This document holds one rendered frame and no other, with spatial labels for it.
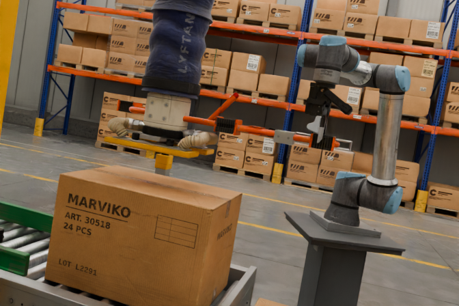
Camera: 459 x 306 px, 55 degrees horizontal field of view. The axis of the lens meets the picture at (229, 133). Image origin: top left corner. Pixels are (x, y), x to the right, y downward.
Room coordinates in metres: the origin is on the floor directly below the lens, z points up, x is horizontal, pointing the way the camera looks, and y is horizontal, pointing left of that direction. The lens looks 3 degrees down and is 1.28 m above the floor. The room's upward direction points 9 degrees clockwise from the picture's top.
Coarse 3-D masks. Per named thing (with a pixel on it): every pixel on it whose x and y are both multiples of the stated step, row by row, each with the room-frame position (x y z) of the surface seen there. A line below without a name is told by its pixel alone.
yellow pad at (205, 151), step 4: (148, 140) 1.76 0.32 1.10; (176, 144) 1.74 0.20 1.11; (192, 148) 1.71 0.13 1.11; (196, 148) 1.71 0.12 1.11; (200, 148) 1.72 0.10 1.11; (204, 148) 1.74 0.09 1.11; (208, 148) 1.78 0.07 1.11; (200, 152) 1.70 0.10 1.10; (204, 152) 1.70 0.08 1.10; (208, 152) 1.72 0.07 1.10; (212, 152) 1.77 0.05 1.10
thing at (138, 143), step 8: (136, 136) 1.61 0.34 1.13; (120, 144) 1.58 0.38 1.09; (128, 144) 1.57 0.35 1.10; (136, 144) 1.56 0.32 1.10; (144, 144) 1.56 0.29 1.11; (152, 144) 1.56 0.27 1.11; (160, 144) 1.58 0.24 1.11; (168, 144) 1.57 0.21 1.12; (160, 152) 1.54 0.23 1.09; (168, 152) 1.53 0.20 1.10; (176, 152) 1.52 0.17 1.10; (184, 152) 1.52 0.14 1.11; (192, 152) 1.54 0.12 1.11
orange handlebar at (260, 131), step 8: (136, 112) 1.70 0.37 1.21; (144, 112) 1.68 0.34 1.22; (184, 120) 1.64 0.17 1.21; (192, 120) 1.63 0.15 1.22; (200, 120) 1.63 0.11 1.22; (208, 120) 1.62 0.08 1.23; (240, 128) 1.59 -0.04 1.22; (248, 128) 1.58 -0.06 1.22; (256, 128) 1.57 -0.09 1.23; (264, 128) 1.61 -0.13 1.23; (272, 136) 1.56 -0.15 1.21; (296, 136) 1.54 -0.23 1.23; (304, 136) 1.53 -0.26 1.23; (336, 144) 1.50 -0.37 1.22
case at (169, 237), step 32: (64, 192) 1.57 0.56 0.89; (96, 192) 1.54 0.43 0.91; (128, 192) 1.50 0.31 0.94; (160, 192) 1.54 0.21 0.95; (192, 192) 1.64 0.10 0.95; (224, 192) 1.75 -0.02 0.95; (64, 224) 1.56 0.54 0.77; (96, 224) 1.53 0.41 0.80; (128, 224) 1.50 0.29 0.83; (160, 224) 1.47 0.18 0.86; (192, 224) 1.44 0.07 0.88; (224, 224) 1.59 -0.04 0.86; (64, 256) 1.56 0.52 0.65; (96, 256) 1.53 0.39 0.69; (128, 256) 1.49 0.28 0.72; (160, 256) 1.46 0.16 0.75; (192, 256) 1.43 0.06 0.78; (224, 256) 1.67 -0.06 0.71; (96, 288) 1.52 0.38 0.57; (128, 288) 1.49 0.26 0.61; (160, 288) 1.46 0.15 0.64; (192, 288) 1.43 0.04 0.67
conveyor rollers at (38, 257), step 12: (12, 228) 2.11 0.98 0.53; (24, 228) 2.08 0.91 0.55; (12, 240) 1.90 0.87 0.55; (24, 240) 1.95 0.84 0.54; (36, 240) 2.02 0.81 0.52; (48, 240) 1.98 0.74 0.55; (36, 252) 1.90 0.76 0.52; (36, 264) 1.77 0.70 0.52; (36, 276) 1.64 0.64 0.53; (72, 288) 1.57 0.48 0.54; (108, 300) 1.50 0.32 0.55
